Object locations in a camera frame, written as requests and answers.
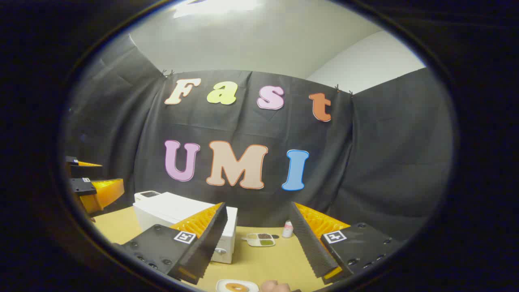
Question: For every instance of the white divided dish with seeds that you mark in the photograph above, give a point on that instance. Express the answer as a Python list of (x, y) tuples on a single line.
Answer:
[(259, 240)]

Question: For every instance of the sugared doughnut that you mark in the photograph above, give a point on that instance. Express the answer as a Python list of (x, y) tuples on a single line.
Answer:
[(236, 287)]

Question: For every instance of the white microwave oven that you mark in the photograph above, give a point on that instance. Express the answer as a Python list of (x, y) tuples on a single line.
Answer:
[(170, 209)]

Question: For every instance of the white rectangular plate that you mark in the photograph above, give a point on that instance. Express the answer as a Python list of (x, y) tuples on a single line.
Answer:
[(221, 285)]

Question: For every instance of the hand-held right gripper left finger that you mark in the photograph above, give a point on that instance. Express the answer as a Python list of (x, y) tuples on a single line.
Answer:
[(211, 239)]

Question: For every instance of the small bottle with pink label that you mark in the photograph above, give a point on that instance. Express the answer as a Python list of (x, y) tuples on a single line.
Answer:
[(287, 230)]

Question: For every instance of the white device with dark screen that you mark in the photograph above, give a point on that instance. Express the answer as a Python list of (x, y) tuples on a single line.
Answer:
[(146, 195)]

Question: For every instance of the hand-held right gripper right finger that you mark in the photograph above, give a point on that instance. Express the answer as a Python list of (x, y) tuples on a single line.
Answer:
[(310, 243)]

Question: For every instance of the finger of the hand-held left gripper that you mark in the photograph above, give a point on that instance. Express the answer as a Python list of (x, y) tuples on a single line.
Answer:
[(72, 160), (83, 187)]

